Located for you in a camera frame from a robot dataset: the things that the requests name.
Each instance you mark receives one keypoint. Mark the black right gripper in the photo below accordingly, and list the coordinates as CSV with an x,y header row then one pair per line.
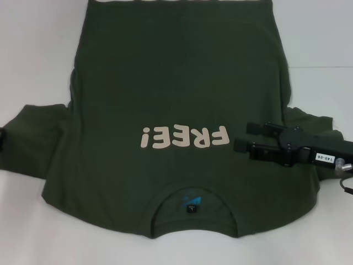
x,y
306,146

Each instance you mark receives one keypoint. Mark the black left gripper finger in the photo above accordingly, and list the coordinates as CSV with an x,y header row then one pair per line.
x,y
1,139

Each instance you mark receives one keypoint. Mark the dark green printed t-shirt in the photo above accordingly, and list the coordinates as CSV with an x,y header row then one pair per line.
x,y
179,82

